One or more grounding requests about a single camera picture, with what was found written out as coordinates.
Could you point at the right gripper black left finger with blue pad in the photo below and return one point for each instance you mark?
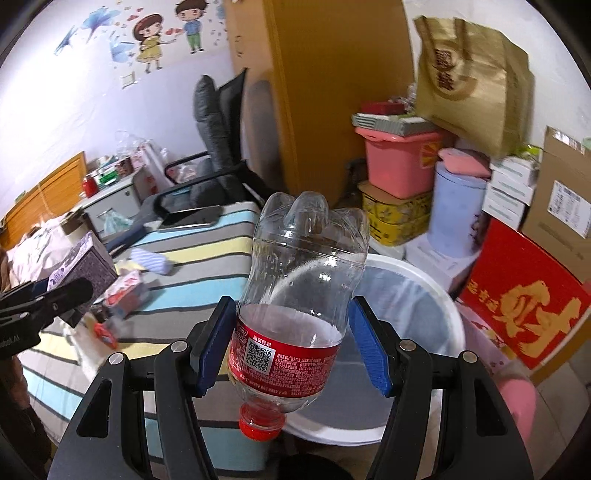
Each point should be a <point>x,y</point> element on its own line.
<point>106,437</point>

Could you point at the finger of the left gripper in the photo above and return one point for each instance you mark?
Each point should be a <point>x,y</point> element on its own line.
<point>44,308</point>
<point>23,293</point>

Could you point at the strawberry milk carton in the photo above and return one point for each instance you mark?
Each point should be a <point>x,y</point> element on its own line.
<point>126,295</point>

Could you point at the white foam fruit net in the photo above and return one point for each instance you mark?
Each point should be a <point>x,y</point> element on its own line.
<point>153,262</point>

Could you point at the clear plastic bottle red label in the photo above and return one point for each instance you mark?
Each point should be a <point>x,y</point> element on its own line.
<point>307,259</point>

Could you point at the white round trash bin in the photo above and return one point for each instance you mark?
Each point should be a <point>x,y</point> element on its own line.
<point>353,410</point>

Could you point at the pink bedding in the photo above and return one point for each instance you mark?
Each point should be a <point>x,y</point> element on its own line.
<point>35,257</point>

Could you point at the red bottle cap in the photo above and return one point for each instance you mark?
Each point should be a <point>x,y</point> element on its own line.
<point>105,336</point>

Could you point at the pink stool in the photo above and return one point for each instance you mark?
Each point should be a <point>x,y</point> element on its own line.
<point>519,395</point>

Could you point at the pink floral box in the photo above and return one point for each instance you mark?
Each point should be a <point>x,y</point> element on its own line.
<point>484,341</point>

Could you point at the wooden headboard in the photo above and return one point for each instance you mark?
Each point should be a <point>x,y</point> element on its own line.
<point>53,196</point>

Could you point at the dark blue glasses case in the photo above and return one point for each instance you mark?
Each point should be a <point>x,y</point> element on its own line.
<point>126,238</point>

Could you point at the striped tablecloth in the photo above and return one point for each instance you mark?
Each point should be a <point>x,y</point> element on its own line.
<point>209,262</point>

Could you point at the white bedside cabinet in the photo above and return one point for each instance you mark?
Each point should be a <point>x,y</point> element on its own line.
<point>124,197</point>

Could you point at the red mug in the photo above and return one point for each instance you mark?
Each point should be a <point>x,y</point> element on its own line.
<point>90,187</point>

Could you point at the red gift box gold character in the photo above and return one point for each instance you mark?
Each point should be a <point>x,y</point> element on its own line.
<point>524,295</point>

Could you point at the black smartphone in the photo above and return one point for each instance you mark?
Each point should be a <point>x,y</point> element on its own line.
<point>191,218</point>

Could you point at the black office chair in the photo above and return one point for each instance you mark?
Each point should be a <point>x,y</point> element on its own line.
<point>223,174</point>

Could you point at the grey chair cushion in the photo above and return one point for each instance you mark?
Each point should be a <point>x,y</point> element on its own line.
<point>210,126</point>

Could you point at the yellow floral box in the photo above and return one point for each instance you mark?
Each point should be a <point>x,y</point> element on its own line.
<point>394,221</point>

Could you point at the brown cardboard box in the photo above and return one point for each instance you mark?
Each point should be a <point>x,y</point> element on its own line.
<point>559,216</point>

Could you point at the stack of white boxes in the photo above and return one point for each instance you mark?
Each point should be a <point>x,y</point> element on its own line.
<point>510,191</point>

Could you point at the light blue round bin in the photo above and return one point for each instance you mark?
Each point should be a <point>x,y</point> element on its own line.
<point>455,222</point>

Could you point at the pink plastic storage box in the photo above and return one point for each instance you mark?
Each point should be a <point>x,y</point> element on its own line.
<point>403,167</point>

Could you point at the striped flat box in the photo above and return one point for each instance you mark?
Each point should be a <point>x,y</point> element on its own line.
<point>400,125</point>

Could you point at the gold paper gift bag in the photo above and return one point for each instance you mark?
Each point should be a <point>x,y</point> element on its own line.
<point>474,82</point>

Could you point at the wooden wardrobe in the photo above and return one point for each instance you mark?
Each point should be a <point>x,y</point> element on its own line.
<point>309,67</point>

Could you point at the cartoon couple wall sticker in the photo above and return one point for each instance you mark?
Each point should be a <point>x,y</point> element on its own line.
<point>151,36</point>

